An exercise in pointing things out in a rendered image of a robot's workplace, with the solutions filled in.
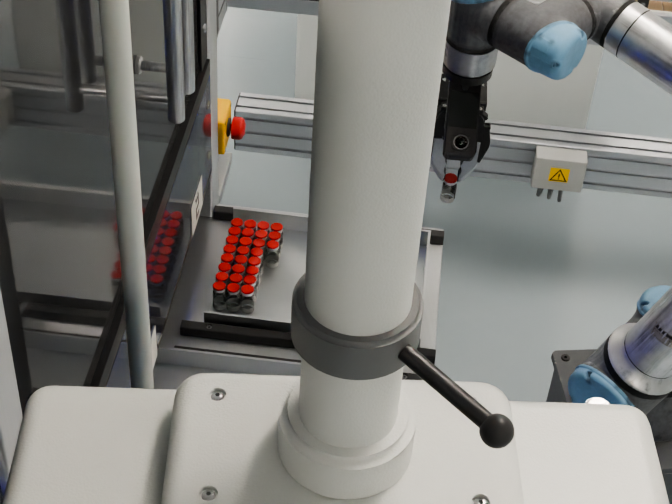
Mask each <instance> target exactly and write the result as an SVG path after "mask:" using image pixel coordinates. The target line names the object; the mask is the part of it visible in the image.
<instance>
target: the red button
mask: <svg viewBox="0 0 672 504"><path fill-rule="evenodd" d="M245 129H246V123H245V120H244V119H243V118H242V117H236V116H234V117H233V119H232V124H230V128H229V130H230V131H231V139H234V140H240V139H242V138H243V136H244V135H245Z"/></svg>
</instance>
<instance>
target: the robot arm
mask: <svg viewBox="0 0 672 504"><path fill-rule="evenodd" d="M588 39H591V40H593V41H594V42H596V43H597V44H598V45H600V46H601V47H603V48H604V49H606V50H607V51H609V52H610V53H611V54H613V55H614V56H616V57H617V58H619V59H620V60H622V61H623V62H624V63H626V64H627V65H629V66H630V67H632V68H633V69H634V70H636V71H637V72H639V73H640V74H642V75H643V76H645V77H646V78H647V79H649V80H650V81H652V82H653V83H655V84H656V85H658V86H659V87H660V88H662V89H663V90H665V91H666V92H668V93H669V94H671V95H672V25H671V24H670V23H668V22H667V21H665V20H664V19H662V18H661V17H659V16H658V15H656V14H655V13H653V12H652V11H650V10H649V9H647V8H646V7H644V6H643V5H641V4H640V3H638V2H637V1H636V0H545V1H544V2H542V3H540V4H539V5H536V4H534V3H532V2H530V1H528V0H451V5H450V13H449V20H448V28H447V36H446V43H445V51H444V59H443V67H442V72H443V74H441V82H440V90H439V98H438V105H437V113H436V121H435V128H434V136H433V144H432V152H431V159H430V161H431V164H432V167H433V169H434V171H435V173H436V175H437V176H438V178H439V179H440V180H441V181H443V180H444V178H445V175H446V168H445V167H446V165H447V159H448V160H458V161H460V168H459V169H458V176H457V182H461V181H463V180H464V179H465V178H466V177H467V176H468V175H469V174H470V173H471V172H472V171H473V170H474V169H475V167H476V166H477V164H478V163H480V161H481V160H482V158H483V156H484V155H485V153H486V152H487V150H488V148H489V146H490V129H491V124H490V123H485V121H486V120H488V113H487V112H485V111H486V107H487V81H489V80H490V78H491V76H492V72H493V69H494V68H495V65H496V60H497V55H498V50H499V51H501V52H503V53H504V54H506V55H508V56H510V57H511V58H513V59H515V60H517V61H518V62H520V63H522V64H524V65H525V66H526V67H527V68H528V69H530V70H531V71H533V72H536V73H540V74H542V75H544V76H546V77H548V78H550V79H553V80H561V79H564V78H566V77H567V76H568V75H570V74H571V73H572V71H573V69H574V68H576V67H577V66H578V64H579V63H580V61H581V59H582V57H583V55H584V53H585V50H586V46H587V40H588ZM444 78H446V81H444V80H442V79H444ZM482 84H484V86H483V85H482ZM568 391H569V395H570V396H571V400H572V402H573V403H585V402H586V401H587V400H588V399H590V398H594V397H598V398H602V399H605V400H606V401H608V402H609V403H610V404H615V405H628V406H632V407H635V408H637V409H639V410H640V411H642V412H643V413H644V414H645V416H646V417H647V419H648V421H649V424H650V427H651V431H652V435H653V439H654V442H664V441H670V440H672V286H667V285H660V286H654V287H651V288H649V289H647V290H646V291H644V292H643V293H642V295H641V297H640V299H639V300H638V301H637V309H636V312H635V313H634V315H633V316H632V318H631V319H630V320H629V321H628V322H627V323H625V324H624V325H621V326H620V327H618V328H617V329H616V330H615V331H614V332H613V333H612V334H611V335H610V336H609V337H608V338H607V339H606V340H605V341H604V342H603V343H602V344H601V345H600V346H599V347H598V349H597V350H596V351H595V352H594V353H593V354H592V355H591V356H590V357H589V358H588V359H586V360H585V361H584V362H583V363H582V364H580V365H578V366H577V367H576V368H575V371H574V372H573V373H572V374H571V376H570V378H569V381H568Z"/></svg>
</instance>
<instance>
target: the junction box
mask: <svg viewBox="0 0 672 504"><path fill-rule="evenodd" d="M587 165H588V159H587V151H582V150H572V149H563V148H554V147H545V146H536V150H535V155H534V160H533V165H532V170H531V187H534V188H543V189H552V190H561V191H570V192H579V193H580V192H581V190H582V186H583V182H584V178H585V173H586V169H587Z"/></svg>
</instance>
